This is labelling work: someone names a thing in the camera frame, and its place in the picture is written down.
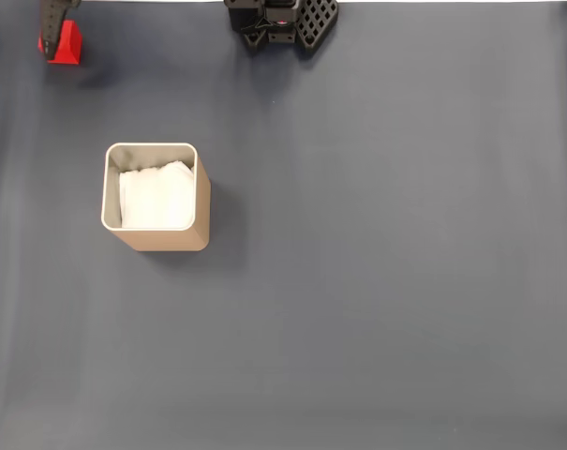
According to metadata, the beige square box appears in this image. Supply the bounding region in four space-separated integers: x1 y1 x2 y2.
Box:
99 142 213 253

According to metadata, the red cube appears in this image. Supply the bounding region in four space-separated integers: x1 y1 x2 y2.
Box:
37 19 83 66

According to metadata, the blue-grey fabric table sheet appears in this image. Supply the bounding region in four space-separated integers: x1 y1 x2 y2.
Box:
0 2 567 450

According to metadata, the white folded cloth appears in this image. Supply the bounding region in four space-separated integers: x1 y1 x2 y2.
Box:
118 159 196 230

